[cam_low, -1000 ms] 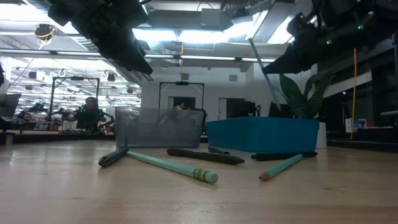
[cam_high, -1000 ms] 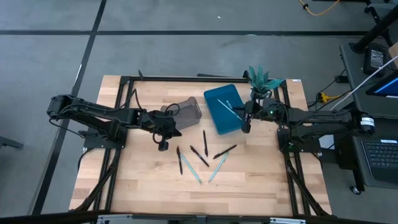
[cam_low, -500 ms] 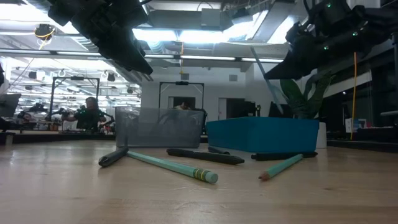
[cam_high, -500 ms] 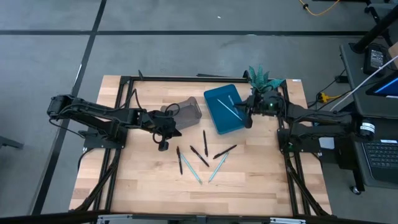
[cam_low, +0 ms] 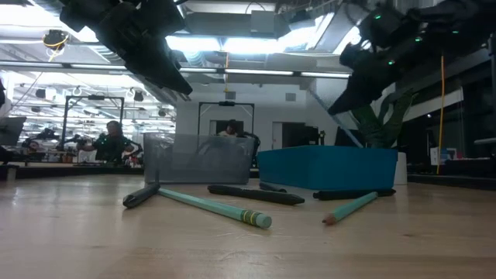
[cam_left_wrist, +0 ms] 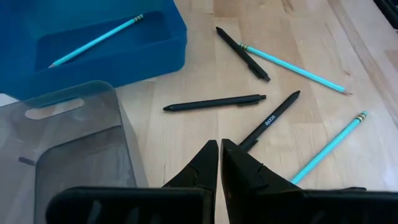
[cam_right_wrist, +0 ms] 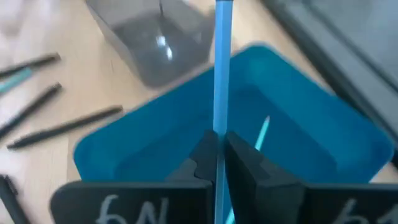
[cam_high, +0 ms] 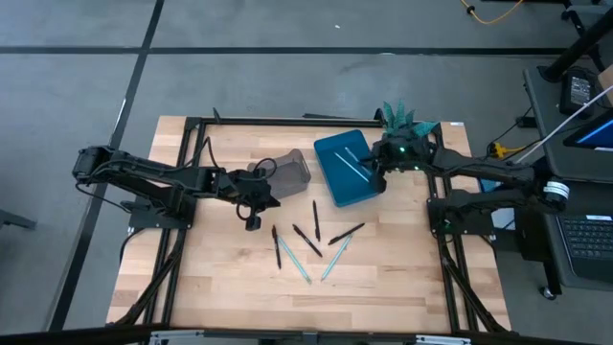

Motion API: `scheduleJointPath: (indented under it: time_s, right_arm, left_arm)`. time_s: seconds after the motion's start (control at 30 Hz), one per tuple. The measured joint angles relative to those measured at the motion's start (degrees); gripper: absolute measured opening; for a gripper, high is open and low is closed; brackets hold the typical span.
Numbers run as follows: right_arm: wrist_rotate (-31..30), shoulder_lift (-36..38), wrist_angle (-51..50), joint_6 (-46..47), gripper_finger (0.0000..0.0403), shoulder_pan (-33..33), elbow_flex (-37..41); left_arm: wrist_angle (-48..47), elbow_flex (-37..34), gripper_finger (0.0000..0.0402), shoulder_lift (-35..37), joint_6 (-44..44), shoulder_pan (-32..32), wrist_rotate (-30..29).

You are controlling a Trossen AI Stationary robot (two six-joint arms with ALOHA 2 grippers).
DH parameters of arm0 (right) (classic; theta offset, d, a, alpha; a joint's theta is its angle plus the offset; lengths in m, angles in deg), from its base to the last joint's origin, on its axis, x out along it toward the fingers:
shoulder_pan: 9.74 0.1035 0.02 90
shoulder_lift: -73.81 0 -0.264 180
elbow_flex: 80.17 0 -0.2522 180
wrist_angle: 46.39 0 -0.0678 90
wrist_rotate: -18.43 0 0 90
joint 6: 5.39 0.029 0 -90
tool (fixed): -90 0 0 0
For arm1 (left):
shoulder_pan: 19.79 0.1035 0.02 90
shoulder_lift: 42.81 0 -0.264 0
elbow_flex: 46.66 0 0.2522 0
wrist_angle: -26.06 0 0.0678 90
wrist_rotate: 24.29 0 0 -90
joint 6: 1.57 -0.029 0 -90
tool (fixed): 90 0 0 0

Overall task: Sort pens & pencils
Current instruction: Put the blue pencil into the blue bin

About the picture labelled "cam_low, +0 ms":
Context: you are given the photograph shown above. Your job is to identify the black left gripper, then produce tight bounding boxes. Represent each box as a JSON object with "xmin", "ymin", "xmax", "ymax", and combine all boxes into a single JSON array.
[{"xmin": 95, "ymin": 0, "xmax": 194, "ymax": 96}]

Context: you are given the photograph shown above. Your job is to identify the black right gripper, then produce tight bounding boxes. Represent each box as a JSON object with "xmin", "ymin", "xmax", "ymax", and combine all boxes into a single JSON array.
[{"xmin": 327, "ymin": 37, "xmax": 419, "ymax": 116}]

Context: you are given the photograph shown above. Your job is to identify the blue plastic tray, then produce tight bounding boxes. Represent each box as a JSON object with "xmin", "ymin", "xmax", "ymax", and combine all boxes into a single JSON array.
[{"xmin": 256, "ymin": 145, "xmax": 399, "ymax": 191}]

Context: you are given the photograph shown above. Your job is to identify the grey translucent plastic bin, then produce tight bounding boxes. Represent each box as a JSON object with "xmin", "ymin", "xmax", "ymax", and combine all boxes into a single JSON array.
[{"xmin": 142, "ymin": 132, "xmax": 256, "ymax": 185}]

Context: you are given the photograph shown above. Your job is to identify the black pen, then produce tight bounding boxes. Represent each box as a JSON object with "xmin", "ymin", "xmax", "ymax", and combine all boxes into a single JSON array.
[
  {"xmin": 312, "ymin": 188, "xmax": 398, "ymax": 202},
  {"xmin": 206, "ymin": 184, "xmax": 306, "ymax": 206},
  {"xmin": 122, "ymin": 181, "xmax": 161, "ymax": 209},
  {"xmin": 258, "ymin": 181, "xmax": 288, "ymax": 194}
]

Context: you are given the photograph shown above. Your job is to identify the teal pencil with eraser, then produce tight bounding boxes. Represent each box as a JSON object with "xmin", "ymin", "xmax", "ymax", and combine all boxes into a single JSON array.
[
  {"xmin": 321, "ymin": 191, "xmax": 379, "ymax": 226},
  {"xmin": 157, "ymin": 187, "xmax": 273, "ymax": 229}
]

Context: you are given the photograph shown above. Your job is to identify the green artificial plant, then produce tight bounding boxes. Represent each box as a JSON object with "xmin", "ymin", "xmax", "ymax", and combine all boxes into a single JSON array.
[{"xmin": 350, "ymin": 88, "xmax": 416, "ymax": 150}]

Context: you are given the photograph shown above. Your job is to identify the white plant pot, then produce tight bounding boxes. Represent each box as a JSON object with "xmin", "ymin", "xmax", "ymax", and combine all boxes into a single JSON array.
[{"xmin": 393, "ymin": 151, "xmax": 408, "ymax": 186}]

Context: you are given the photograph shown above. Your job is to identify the person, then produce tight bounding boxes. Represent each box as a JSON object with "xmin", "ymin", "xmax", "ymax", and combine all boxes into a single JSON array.
[
  {"xmin": 217, "ymin": 119, "xmax": 240, "ymax": 137},
  {"xmin": 79, "ymin": 119, "xmax": 135, "ymax": 164}
]

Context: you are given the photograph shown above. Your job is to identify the dark monitor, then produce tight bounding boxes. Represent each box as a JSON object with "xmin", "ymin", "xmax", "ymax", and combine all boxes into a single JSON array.
[{"xmin": 0, "ymin": 115, "xmax": 27, "ymax": 147}]

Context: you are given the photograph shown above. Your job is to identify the black background station frame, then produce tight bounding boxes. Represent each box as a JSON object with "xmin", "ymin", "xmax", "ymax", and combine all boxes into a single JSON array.
[
  {"xmin": 63, "ymin": 94, "xmax": 126, "ymax": 150},
  {"xmin": 197, "ymin": 100, "xmax": 256, "ymax": 136}
]

